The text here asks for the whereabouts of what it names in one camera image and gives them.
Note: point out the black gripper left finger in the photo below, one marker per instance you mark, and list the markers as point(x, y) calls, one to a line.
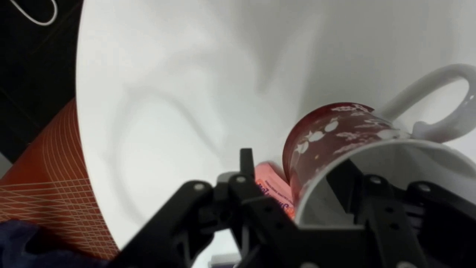
point(189, 221)

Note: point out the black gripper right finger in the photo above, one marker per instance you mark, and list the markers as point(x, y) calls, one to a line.
point(421, 227)

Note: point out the red and white mug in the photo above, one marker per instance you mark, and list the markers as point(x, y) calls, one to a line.
point(374, 142)

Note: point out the round white table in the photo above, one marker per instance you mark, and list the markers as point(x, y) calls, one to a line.
point(173, 90)

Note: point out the orange fabric sofa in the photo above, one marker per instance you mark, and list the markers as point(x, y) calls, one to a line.
point(49, 187)

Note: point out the dark blue cloth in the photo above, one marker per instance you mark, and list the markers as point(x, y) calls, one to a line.
point(28, 247)

